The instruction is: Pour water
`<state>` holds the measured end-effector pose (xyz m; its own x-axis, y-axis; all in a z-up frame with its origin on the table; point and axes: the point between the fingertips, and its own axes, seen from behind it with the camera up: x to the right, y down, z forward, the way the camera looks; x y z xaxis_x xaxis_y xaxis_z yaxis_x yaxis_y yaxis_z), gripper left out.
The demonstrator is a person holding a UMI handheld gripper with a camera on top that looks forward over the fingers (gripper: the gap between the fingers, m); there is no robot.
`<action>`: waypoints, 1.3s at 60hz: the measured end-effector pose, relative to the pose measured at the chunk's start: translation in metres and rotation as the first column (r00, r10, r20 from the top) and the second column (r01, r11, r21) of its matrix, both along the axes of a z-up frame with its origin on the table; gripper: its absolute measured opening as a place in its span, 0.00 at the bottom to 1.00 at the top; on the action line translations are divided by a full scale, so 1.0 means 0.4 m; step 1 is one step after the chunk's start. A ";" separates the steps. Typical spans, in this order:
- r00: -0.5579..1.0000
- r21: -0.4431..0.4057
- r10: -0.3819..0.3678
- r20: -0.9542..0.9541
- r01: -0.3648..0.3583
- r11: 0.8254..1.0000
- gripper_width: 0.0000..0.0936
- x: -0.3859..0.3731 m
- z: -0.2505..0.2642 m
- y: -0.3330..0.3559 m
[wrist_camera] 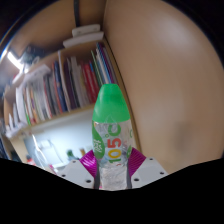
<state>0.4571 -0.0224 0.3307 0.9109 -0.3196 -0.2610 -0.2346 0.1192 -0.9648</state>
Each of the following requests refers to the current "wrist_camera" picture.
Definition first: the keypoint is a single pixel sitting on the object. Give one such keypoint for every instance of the clear bottle with green cap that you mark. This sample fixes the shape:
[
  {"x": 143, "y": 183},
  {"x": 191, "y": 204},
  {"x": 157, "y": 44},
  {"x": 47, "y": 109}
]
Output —
[{"x": 111, "y": 106}]

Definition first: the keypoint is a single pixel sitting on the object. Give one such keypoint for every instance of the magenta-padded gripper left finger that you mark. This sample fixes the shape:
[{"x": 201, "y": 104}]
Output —
[{"x": 75, "y": 173}]

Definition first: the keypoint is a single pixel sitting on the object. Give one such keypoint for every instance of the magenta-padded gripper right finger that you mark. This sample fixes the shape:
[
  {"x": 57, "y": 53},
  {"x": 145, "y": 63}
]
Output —
[{"x": 150, "y": 170}]

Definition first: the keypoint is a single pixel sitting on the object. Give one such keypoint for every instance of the wooden shelf unit with books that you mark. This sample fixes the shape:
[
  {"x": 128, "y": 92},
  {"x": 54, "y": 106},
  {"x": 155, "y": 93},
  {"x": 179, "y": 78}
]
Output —
[{"x": 73, "y": 86}]

